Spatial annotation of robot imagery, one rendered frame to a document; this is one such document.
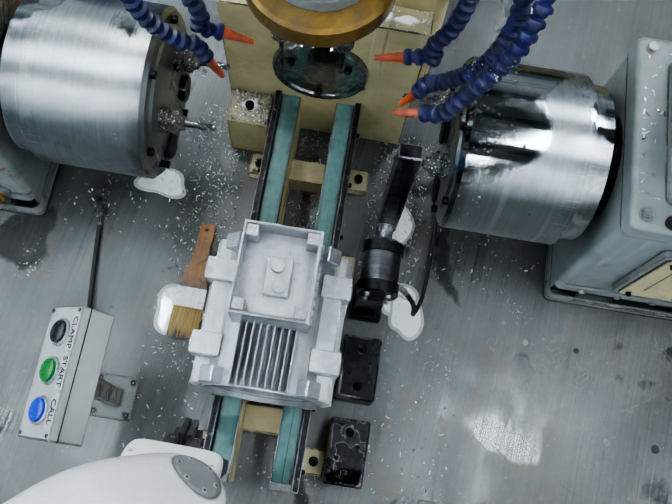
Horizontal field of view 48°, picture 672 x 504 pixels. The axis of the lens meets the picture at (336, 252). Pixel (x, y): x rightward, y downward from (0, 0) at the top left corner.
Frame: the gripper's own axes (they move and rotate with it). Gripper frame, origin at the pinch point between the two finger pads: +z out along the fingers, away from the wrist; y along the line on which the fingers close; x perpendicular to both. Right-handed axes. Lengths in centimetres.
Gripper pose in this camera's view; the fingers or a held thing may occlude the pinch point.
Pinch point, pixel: (187, 438)
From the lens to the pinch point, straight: 87.8
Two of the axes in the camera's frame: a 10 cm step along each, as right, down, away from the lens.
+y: 9.8, 1.9, 0.1
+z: 0.3, -2.1, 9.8
